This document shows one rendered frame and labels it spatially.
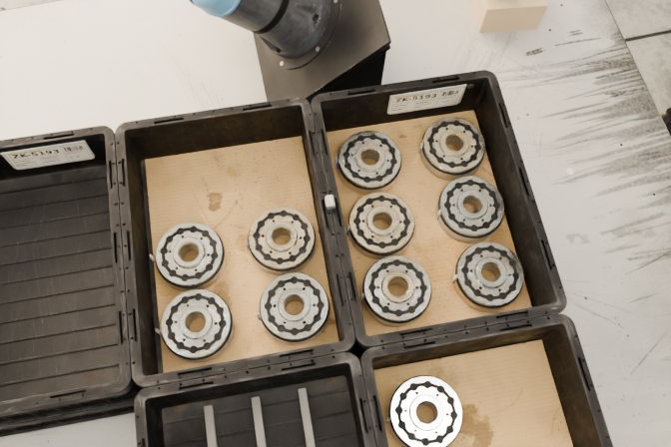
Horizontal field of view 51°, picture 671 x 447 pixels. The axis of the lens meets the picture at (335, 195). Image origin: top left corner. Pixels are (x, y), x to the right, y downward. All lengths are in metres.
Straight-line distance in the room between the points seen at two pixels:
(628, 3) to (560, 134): 1.24
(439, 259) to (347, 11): 0.45
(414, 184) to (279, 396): 0.40
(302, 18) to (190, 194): 0.35
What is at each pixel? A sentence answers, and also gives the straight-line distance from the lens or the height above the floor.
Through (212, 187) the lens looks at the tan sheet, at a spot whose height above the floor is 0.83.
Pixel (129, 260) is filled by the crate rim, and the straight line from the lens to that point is 1.03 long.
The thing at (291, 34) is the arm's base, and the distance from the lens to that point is 1.23.
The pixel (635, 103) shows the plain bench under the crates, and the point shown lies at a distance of 1.50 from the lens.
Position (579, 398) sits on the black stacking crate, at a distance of 1.04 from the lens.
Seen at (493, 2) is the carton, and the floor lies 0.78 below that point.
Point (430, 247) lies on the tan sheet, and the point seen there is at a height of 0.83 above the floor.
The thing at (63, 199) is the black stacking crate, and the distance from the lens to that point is 1.21.
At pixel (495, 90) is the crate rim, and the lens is 1.15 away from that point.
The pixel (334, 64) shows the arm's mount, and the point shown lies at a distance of 1.22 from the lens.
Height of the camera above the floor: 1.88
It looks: 67 degrees down
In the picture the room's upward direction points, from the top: 3 degrees clockwise
